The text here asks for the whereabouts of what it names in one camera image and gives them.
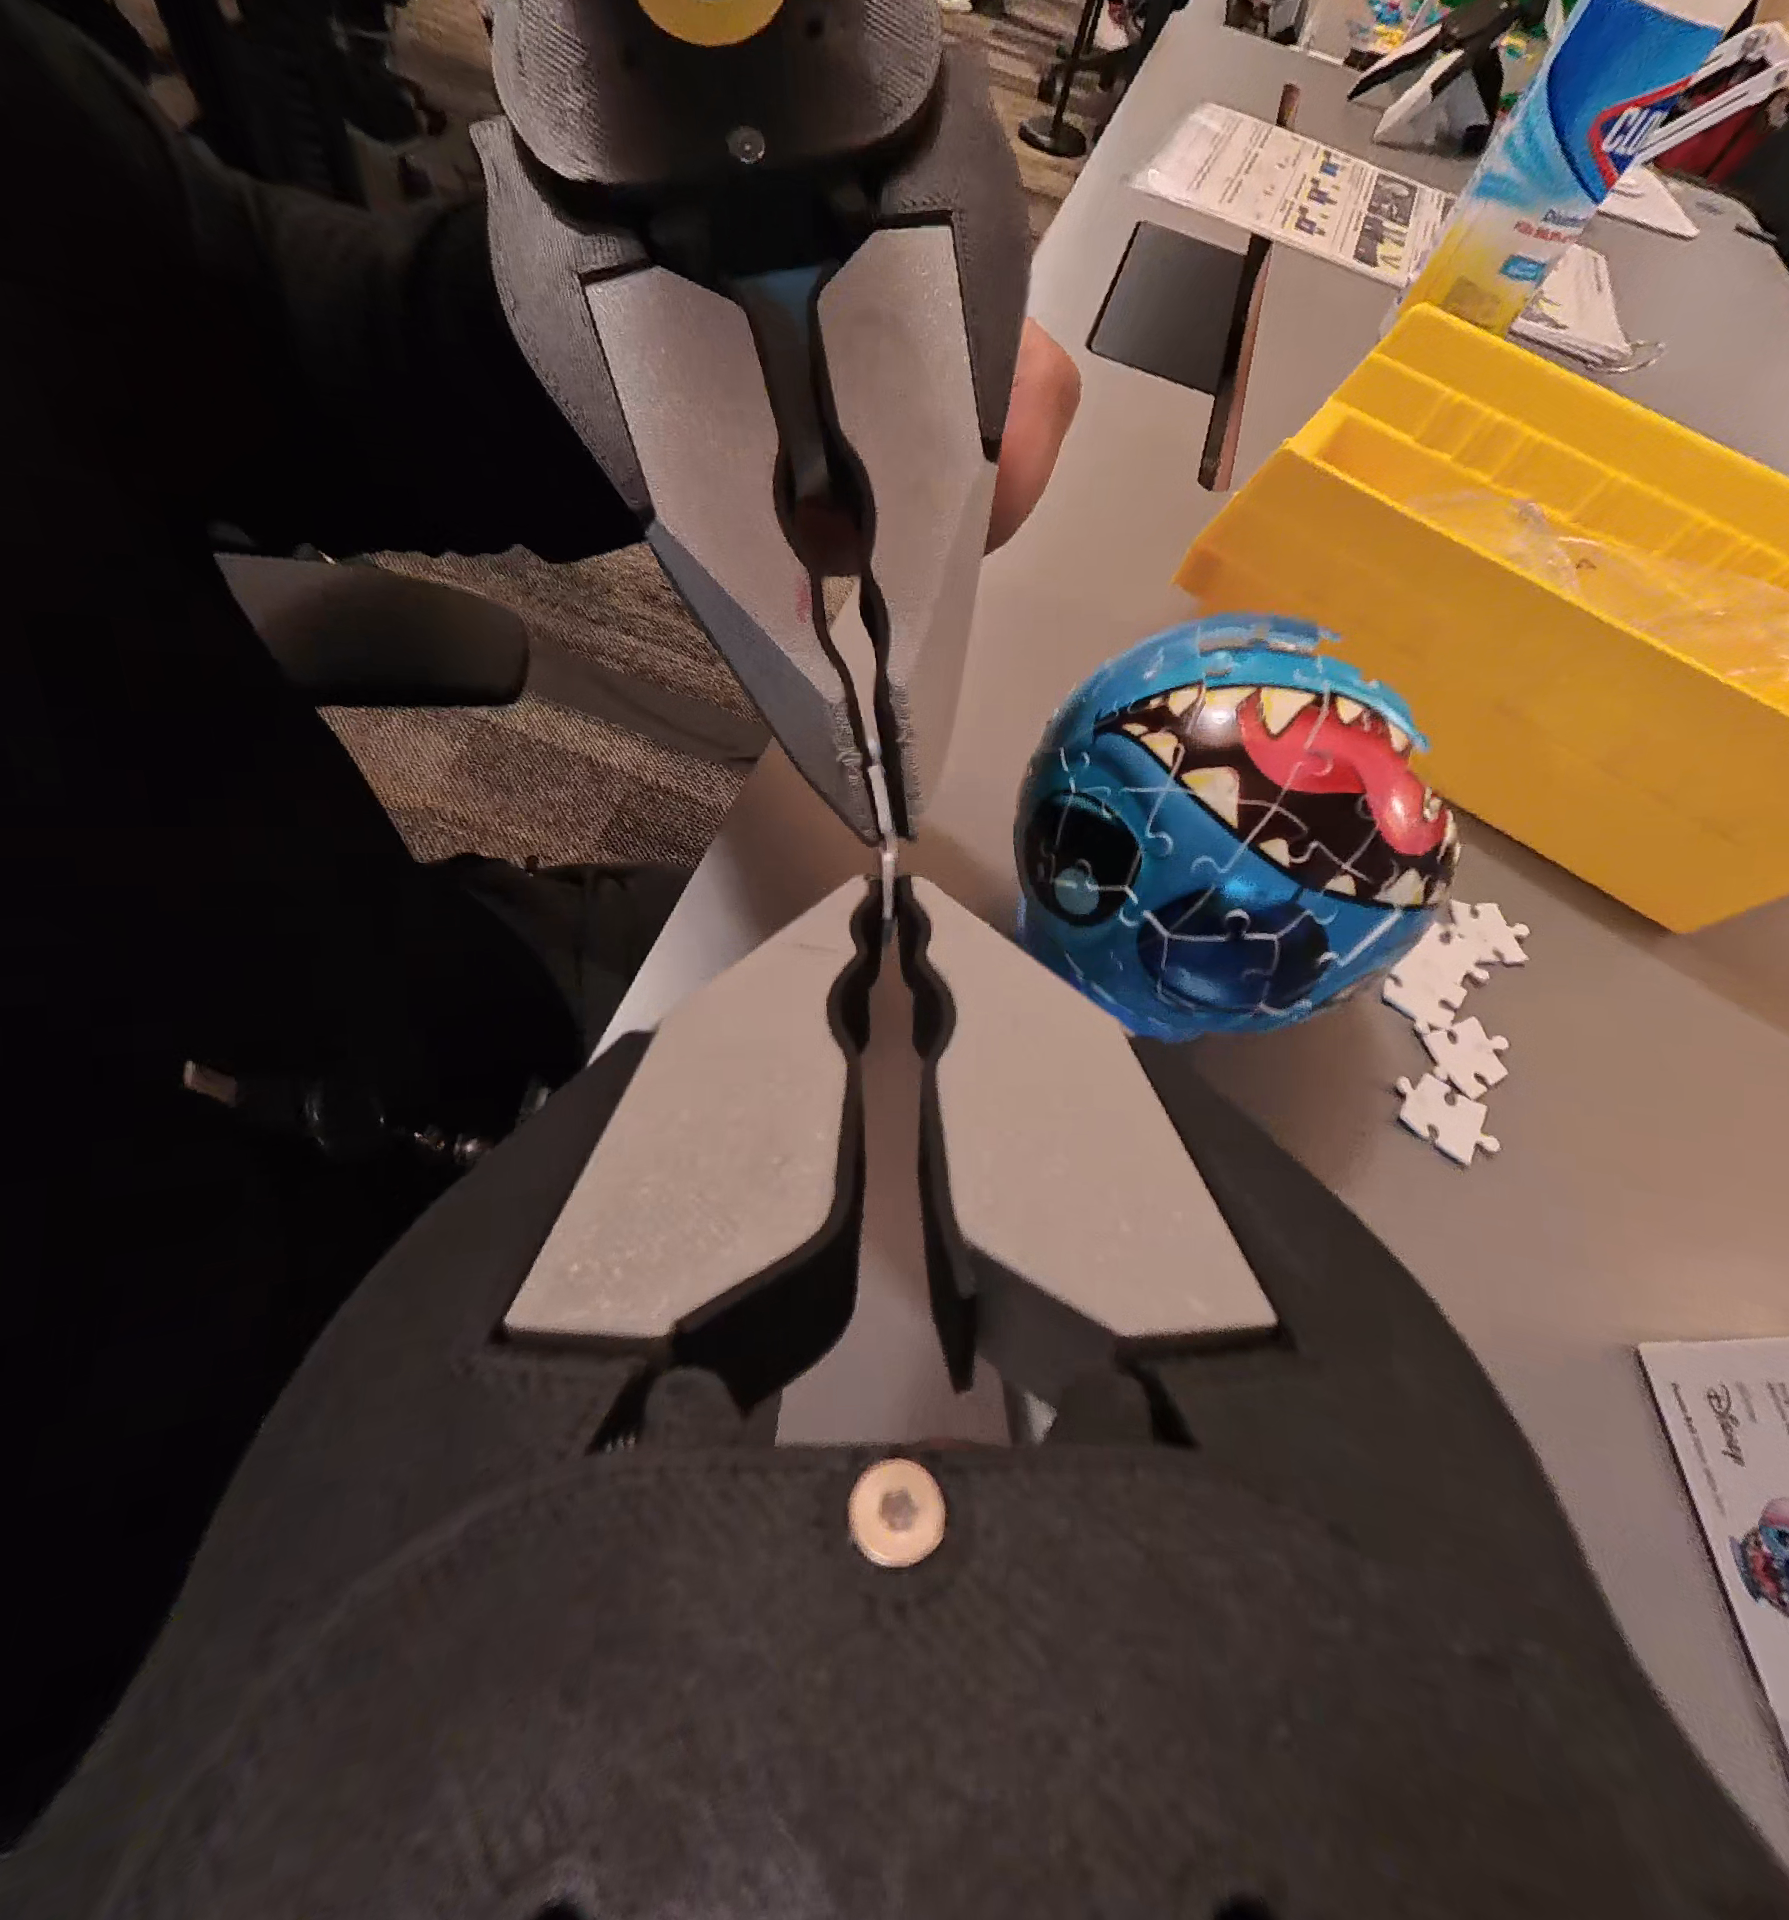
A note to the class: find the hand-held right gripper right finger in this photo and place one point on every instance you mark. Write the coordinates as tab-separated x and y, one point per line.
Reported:
1088	1185

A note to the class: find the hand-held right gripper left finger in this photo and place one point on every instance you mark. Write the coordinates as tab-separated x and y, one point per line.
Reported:
684	1185

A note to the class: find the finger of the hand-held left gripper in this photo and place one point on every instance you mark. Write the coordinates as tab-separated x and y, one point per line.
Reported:
917	421
698	451

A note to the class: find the blue monster puzzle ball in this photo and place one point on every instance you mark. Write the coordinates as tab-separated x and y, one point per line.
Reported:
1225	900

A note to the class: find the person's left forearm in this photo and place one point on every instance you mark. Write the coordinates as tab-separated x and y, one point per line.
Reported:
385	375

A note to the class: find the printed puzzle leaflet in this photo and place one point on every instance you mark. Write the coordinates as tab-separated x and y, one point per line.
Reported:
1764	1500

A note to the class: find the person's left hand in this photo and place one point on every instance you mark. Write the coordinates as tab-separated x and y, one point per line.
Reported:
1036	421

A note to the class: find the flat glossy panel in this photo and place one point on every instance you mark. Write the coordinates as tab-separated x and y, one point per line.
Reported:
1164	308

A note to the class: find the printed paper sheet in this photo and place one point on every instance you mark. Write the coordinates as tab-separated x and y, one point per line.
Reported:
1283	180

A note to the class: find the person's dark clothing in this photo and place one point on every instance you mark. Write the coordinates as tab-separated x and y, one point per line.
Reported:
159	1200

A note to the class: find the black and white device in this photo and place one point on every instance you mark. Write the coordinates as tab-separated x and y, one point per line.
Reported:
1434	74

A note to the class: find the yellow plastic bin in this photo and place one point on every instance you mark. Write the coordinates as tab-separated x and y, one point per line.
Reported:
1509	704

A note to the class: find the blue white wipes canister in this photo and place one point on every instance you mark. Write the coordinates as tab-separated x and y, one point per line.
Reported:
1539	164

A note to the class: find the white paper stack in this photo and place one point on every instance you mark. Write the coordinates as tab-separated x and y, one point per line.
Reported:
1600	308

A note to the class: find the clear plastic bag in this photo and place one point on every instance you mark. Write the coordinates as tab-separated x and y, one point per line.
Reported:
1659	584

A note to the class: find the white angular device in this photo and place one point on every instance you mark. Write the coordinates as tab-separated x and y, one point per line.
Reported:
1719	83

